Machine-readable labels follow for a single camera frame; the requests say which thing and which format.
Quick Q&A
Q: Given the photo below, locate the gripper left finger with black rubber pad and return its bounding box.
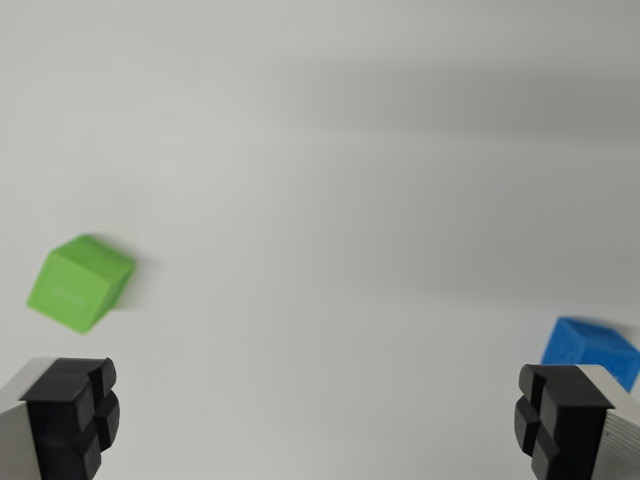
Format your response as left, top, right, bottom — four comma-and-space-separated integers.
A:
0, 356, 121, 480

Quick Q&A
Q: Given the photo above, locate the gripper right finger with black rubber pad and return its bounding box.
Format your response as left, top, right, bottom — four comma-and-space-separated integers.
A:
513, 363, 640, 480

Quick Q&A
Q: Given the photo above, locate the green soft toy cube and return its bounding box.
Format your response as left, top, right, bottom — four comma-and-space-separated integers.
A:
26, 233, 137, 336

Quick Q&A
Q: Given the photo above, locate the blue soft toy cube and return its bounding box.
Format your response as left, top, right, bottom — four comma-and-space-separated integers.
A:
540, 315, 640, 394

